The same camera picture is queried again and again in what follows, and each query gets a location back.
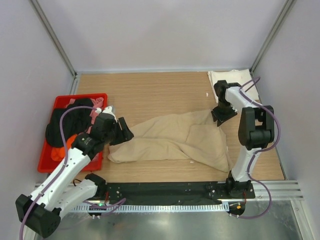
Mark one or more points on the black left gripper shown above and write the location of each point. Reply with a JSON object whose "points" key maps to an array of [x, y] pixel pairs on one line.
{"points": [[126, 134]]}

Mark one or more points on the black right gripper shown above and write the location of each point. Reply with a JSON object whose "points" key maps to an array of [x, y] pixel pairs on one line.
{"points": [[216, 116]]}

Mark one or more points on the beige t shirt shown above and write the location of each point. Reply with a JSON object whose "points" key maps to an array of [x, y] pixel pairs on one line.
{"points": [[188, 136]]}

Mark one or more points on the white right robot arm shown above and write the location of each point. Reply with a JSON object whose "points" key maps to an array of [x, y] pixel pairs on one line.
{"points": [[255, 132]]}

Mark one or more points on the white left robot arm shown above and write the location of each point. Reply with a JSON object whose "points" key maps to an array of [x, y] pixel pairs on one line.
{"points": [[43, 210]]}

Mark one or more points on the folded white t shirt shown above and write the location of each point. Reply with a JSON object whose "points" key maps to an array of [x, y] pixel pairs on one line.
{"points": [[233, 76]]}

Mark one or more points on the pink t shirt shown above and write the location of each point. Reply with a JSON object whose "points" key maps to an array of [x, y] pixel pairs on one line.
{"points": [[97, 103]]}

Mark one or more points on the black t shirt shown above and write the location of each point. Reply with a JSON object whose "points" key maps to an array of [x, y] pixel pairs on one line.
{"points": [[74, 122]]}

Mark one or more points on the orange t shirt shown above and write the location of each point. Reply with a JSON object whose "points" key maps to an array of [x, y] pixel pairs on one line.
{"points": [[58, 153]]}

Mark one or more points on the slotted cable duct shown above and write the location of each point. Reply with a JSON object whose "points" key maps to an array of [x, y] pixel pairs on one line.
{"points": [[86, 208]]}

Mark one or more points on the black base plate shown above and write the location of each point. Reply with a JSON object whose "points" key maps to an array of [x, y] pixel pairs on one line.
{"points": [[173, 193]]}

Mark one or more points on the aluminium rail profile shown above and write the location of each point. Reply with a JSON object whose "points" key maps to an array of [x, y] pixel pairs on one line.
{"points": [[280, 190]]}

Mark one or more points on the right aluminium frame post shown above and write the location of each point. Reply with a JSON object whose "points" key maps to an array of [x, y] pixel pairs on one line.
{"points": [[279, 21]]}

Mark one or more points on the aluminium frame post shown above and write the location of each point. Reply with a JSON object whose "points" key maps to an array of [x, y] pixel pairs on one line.
{"points": [[279, 21], [52, 35]]}

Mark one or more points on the left aluminium frame post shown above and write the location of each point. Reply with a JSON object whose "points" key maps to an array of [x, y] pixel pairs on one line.
{"points": [[52, 35]]}

